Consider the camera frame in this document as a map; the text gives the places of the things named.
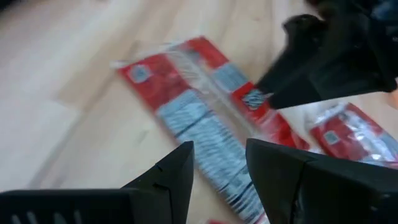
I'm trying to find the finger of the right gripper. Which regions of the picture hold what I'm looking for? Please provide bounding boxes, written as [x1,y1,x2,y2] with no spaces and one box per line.
[269,77,398,110]
[256,46,324,94]

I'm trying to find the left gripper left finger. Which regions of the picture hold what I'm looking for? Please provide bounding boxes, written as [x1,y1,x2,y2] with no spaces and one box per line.
[0,141,195,224]

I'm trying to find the red popcorn bag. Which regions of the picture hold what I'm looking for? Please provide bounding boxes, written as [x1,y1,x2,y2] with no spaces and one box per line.
[306,102,398,169]
[110,35,312,224]

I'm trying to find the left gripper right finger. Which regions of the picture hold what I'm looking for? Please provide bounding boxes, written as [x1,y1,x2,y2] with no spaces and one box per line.
[245,138,398,224]

